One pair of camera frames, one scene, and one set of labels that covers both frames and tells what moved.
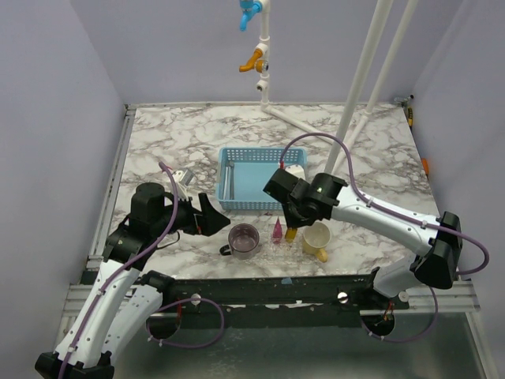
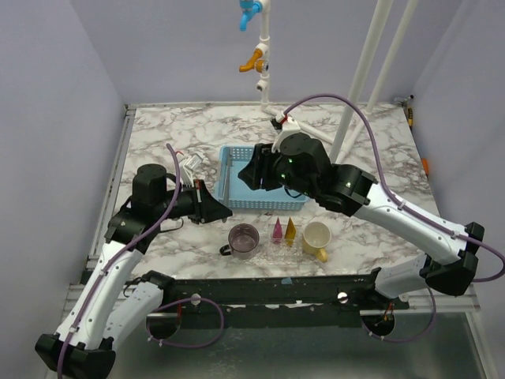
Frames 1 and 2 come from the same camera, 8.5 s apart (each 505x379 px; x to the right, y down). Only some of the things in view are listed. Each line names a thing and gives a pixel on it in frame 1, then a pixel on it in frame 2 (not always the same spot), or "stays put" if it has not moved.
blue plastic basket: x=243 y=173 stays put
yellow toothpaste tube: x=290 y=234 stays put
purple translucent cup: x=243 y=239 stays put
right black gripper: x=295 y=223 -> x=262 y=157
